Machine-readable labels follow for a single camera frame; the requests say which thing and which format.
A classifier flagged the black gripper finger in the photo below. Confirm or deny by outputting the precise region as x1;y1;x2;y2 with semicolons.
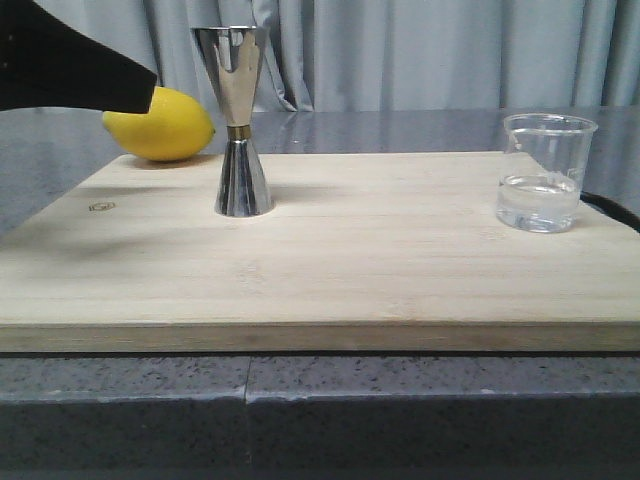
1;1;156;114

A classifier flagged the steel double jigger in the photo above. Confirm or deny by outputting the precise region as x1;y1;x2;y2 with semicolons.
191;26;273;218

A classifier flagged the clear glass beaker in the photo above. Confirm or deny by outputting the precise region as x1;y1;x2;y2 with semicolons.
495;113;598;233

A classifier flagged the yellow lemon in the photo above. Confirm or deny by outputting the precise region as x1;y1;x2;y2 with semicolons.
102;86;216;162

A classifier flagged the grey curtain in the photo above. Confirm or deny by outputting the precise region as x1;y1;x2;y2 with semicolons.
45;1;639;112

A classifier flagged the light wooden cutting board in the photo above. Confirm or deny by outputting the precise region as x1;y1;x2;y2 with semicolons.
1;152;639;353

